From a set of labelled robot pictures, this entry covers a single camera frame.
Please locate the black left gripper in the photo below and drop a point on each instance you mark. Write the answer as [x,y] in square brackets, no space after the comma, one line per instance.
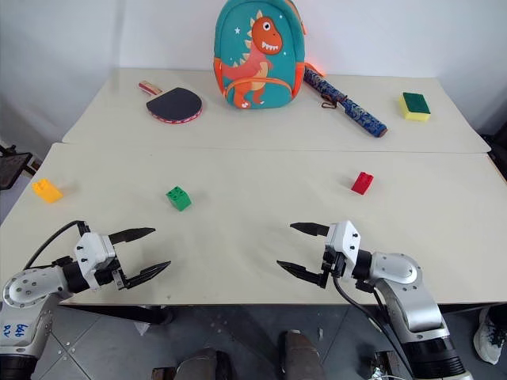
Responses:
[107,278]

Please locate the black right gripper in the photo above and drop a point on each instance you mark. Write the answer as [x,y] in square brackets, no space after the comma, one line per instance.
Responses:
[332,266]

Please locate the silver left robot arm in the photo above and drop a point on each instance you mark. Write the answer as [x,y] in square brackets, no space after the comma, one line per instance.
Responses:
[27,287]

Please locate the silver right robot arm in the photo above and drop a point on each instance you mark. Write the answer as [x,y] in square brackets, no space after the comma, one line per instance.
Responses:
[412,301]

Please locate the green toy brick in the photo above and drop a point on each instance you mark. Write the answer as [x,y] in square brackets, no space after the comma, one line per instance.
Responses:
[179,198]

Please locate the red toy brick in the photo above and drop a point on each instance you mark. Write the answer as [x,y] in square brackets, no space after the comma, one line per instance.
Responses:
[361,183]

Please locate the yellow toy brick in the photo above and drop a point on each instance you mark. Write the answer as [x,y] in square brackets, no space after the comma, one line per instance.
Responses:
[47,191]

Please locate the blue patterned long pouch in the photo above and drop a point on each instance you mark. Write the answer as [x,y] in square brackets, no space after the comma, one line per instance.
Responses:
[348,105]

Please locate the black red table tennis paddle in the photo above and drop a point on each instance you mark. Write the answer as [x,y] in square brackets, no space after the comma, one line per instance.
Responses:
[174,105]

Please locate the black metal stand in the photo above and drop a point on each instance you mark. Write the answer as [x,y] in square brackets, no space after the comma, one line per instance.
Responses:
[14,166]

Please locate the yellow green sponge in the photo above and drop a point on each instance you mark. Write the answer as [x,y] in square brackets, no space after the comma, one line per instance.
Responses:
[414,106]

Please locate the teal dinosaur backpack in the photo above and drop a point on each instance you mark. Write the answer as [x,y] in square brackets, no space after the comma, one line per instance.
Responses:
[259,51]

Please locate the white sneaker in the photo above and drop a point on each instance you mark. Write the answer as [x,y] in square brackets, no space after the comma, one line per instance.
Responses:
[489,336]

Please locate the dark object beside table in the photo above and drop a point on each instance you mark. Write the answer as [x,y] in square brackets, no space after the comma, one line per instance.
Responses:
[497,150]

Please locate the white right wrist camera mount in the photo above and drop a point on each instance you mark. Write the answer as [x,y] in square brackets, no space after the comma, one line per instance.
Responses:
[345,243]

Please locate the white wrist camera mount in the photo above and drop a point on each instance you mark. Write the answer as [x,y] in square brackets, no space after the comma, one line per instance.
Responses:
[345,243]
[92,251]

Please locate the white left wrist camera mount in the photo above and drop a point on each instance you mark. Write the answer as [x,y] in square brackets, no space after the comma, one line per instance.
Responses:
[92,251]

